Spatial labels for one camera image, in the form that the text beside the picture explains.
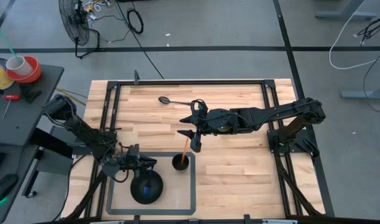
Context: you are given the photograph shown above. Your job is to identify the black cable bundle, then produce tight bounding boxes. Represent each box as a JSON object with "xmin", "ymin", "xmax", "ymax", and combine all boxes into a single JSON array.
[{"xmin": 357, "ymin": 11, "xmax": 380, "ymax": 47}]

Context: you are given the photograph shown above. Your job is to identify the black device with green light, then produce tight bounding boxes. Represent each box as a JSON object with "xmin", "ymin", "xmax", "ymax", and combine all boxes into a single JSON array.
[{"xmin": 0, "ymin": 173, "xmax": 20, "ymax": 203}]

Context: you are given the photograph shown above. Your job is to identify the red-handled screwdriver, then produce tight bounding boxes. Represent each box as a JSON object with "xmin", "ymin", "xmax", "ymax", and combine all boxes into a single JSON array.
[{"xmin": 2, "ymin": 94, "xmax": 21, "ymax": 121}]

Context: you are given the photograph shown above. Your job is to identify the dark side table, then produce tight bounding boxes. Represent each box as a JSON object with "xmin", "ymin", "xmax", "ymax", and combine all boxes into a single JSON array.
[{"xmin": 0, "ymin": 57, "xmax": 65, "ymax": 147}]

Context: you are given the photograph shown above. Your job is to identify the grey desk leg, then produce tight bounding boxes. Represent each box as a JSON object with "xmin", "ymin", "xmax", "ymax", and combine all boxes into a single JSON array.
[{"xmin": 315, "ymin": 0, "xmax": 379, "ymax": 19}]

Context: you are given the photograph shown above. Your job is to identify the beige placemat with grey border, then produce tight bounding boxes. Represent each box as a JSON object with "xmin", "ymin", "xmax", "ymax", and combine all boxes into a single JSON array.
[{"xmin": 105, "ymin": 151, "xmax": 197, "ymax": 216}]

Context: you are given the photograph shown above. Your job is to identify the yellow cable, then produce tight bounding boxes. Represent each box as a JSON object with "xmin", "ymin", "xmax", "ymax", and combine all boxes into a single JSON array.
[{"xmin": 55, "ymin": 86, "xmax": 88, "ymax": 107}]

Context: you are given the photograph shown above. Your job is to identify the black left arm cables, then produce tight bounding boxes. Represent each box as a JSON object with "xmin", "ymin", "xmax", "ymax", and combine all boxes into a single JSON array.
[{"xmin": 98, "ymin": 141, "xmax": 132, "ymax": 184}]

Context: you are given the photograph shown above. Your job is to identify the black aluminium table frame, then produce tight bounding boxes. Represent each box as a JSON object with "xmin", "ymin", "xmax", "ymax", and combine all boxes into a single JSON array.
[{"xmin": 65, "ymin": 79, "xmax": 335, "ymax": 224}]

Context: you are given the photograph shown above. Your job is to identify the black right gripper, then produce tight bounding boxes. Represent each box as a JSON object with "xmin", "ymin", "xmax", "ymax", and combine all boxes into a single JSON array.
[{"xmin": 176, "ymin": 108, "xmax": 237, "ymax": 139}]

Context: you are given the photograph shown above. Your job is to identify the small black object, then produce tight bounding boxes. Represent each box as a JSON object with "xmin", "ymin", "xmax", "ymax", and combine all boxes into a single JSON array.
[{"xmin": 20, "ymin": 83, "xmax": 43, "ymax": 104}]

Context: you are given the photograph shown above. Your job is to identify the green straw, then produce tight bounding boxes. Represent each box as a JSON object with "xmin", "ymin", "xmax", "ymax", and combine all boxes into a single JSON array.
[{"xmin": 0, "ymin": 22, "xmax": 23, "ymax": 65}]

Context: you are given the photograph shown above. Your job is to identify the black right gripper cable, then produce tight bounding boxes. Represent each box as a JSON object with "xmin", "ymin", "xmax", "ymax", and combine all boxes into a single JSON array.
[{"xmin": 190, "ymin": 98, "xmax": 209, "ymax": 121}]

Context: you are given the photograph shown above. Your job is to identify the black cup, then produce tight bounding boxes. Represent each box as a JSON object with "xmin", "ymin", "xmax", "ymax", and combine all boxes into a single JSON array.
[{"xmin": 172, "ymin": 152, "xmax": 190, "ymax": 172}]

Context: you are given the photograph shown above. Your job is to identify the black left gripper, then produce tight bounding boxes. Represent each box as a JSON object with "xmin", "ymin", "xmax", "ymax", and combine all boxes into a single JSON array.
[{"xmin": 126, "ymin": 144, "xmax": 158, "ymax": 171}]

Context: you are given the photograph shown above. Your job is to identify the black spoon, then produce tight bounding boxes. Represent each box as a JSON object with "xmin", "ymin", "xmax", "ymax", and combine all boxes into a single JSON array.
[{"xmin": 157, "ymin": 96, "xmax": 195, "ymax": 106}]

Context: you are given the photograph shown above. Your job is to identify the long black floor cable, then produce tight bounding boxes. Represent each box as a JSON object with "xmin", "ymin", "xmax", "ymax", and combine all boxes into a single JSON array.
[{"xmin": 114, "ymin": 0, "xmax": 165, "ymax": 80}]

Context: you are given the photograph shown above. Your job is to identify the white floor cable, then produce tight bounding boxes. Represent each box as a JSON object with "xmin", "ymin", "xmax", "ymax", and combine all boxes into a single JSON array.
[{"xmin": 328, "ymin": 0, "xmax": 380, "ymax": 71}]

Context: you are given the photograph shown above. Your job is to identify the orange straw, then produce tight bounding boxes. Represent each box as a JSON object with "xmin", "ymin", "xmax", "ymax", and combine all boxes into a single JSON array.
[{"xmin": 180, "ymin": 138, "xmax": 190, "ymax": 164}]

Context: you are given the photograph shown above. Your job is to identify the grey desk foot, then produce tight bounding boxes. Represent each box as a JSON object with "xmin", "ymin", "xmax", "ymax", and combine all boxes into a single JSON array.
[{"xmin": 340, "ymin": 82, "xmax": 380, "ymax": 100}]

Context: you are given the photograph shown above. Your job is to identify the tangle of white yellow cables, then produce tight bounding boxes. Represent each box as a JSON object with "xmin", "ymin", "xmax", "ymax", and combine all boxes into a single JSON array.
[{"xmin": 82, "ymin": 0, "xmax": 113, "ymax": 14}]

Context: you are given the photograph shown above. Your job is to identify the white paper cup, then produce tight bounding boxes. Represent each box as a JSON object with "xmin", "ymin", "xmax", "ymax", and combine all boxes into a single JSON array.
[{"xmin": 5, "ymin": 55, "xmax": 34, "ymax": 78}]

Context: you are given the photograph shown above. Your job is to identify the dark desk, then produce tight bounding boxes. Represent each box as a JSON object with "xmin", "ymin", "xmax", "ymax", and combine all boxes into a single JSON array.
[{"xmin": 0, "ymin": 142, "xmax": 40, "ymax": 224}]

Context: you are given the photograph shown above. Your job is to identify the coiled black cable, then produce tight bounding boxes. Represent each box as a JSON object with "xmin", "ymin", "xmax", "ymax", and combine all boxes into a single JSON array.
[{"xmin": 126, "ymin": 7, "xmax": 144, "ymax": 35}]

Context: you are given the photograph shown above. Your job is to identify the black bowl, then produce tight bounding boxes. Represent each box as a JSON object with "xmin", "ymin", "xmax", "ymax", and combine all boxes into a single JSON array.
[{"xmin": 129, "ymin": 169, "xmax": 164, "ymax": 205}]

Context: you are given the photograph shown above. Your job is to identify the black floor fan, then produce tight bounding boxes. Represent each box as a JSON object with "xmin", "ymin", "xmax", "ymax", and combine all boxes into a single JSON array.
[{"xmin": 58, "ymin": 0, "xmax": 101, "ymax": 59}]

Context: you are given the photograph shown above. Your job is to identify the red bowl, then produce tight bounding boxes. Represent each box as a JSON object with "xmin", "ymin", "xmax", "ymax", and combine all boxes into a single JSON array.
[{"xmin": 6, "ymin": 55, "xmax": 42, "ymax": 84}]

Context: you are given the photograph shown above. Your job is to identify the thin utensil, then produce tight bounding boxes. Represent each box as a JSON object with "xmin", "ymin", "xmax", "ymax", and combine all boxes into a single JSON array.
[{"xmin": 144, "ymin": 167, "xmax": 155, "ymax": 196}]

